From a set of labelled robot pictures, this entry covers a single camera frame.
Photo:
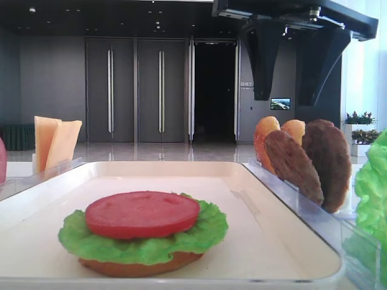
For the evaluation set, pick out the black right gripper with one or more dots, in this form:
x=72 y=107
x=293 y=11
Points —
x=317 y=51

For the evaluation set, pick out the brown meat patty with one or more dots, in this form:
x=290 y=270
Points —
x=326 y=146
x=292 y=164

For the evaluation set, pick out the green lettuce leaf upright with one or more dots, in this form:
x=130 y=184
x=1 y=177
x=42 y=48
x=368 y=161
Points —
x=370 y=187

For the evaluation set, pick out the red tomato slice on tray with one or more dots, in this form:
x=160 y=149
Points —
x=141 y=215

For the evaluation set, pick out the bun bottom under lettuce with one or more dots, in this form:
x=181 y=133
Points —
x=137 y=270

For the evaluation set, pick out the yellow cheese slice right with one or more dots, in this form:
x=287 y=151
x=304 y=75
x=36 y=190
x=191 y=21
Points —
x=63 y=143

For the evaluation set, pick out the orange cheese slice left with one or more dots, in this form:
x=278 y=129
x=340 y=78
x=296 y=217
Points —
x=44 y=128

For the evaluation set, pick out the green lettuce leaf on tray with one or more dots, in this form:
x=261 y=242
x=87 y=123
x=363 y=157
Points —
x=209 y=230

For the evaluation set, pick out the red tomato slice upright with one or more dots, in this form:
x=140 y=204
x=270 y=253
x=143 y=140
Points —
x=3 y=162

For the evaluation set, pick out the golden bun slice left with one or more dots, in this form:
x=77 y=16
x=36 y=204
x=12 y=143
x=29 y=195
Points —
x=265 y=126

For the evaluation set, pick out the golden bun slice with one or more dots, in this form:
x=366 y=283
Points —
x=295 y=128
x=265 y=126

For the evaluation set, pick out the golden bun slice right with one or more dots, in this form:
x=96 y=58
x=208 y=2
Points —
x=295 y=128

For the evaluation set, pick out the potted red flower planter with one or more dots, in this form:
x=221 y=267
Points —
x=360 y=131

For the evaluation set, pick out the dark double door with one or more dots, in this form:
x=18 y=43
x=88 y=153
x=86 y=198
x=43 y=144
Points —
x=136 y=90

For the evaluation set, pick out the cream rectangular tray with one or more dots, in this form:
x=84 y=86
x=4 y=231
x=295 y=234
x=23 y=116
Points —
x=267 y=245

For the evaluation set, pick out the clear plastic rack right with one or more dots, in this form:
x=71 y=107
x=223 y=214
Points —
x=334 y=228

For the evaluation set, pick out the clear plastic rack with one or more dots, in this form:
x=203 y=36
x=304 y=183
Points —
x=21 y=175
x=334 y=228

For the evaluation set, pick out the clear plastic rack left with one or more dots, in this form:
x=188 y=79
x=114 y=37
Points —
x=21 y=175

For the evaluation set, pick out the small wall screen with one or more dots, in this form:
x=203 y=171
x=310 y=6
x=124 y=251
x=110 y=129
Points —
x=280 y=104

